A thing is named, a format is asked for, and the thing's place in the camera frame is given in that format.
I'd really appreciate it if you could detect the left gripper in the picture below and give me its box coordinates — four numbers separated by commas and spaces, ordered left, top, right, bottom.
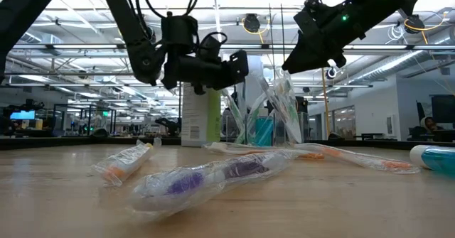
162, 49, 250, 96

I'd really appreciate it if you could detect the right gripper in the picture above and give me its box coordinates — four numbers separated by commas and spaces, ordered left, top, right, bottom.
282, 3, 365, 75

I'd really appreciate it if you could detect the white toothbrush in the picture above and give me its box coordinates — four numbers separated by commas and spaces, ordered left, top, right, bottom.
220, 87, 247, 144

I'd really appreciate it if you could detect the white green wipes canister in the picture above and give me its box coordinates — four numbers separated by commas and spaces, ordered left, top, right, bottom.
180, 83, 222, 148

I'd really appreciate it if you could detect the clear acrylic organizer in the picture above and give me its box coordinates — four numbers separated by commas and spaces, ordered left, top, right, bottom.
220, 104, 307, 147

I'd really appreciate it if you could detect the person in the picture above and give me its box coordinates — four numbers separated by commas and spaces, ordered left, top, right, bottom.
421, 116, 445, 134

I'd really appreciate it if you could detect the black computer monitor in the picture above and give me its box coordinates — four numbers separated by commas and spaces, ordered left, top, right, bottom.
430, 94, 455, 125

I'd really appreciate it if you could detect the long ceiling light bar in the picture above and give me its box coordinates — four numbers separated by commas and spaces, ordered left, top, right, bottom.
12, 43, 455, 51
6, 83, 374, 90

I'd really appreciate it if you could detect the black dome object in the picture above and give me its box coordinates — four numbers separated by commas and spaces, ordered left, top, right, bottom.
88, 128, 111, 142

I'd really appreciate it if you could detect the blue-lit computer monitor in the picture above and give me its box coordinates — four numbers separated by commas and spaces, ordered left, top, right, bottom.
9, 110, 36, 121

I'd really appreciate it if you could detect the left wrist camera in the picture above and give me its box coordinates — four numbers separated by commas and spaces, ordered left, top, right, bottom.
197, 31, 230, 64

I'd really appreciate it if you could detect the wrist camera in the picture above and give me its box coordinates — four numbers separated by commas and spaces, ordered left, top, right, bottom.
197, 31, 230, 64
293, 0, 323, 31

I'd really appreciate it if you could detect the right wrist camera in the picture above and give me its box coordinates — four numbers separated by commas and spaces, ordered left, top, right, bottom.
293, 0, 323, 31

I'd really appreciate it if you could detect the large ceiling cable reel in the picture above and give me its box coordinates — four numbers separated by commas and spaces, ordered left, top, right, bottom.
242, 13, 262, 35
404, 13, 426, 35

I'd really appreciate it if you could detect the thin black hanging cable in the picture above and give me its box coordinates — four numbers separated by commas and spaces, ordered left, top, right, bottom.
266, 0, 275, 79

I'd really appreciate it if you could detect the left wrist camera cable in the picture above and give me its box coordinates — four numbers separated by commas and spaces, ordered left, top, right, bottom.
134, 0, 199, 49

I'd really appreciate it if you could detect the black frame enclosure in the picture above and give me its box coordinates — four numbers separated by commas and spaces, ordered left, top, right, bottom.
53, 104, 117, 136

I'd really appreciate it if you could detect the black ceiling rail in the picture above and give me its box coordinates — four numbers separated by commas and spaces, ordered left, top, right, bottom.
0, 72, 136, 78

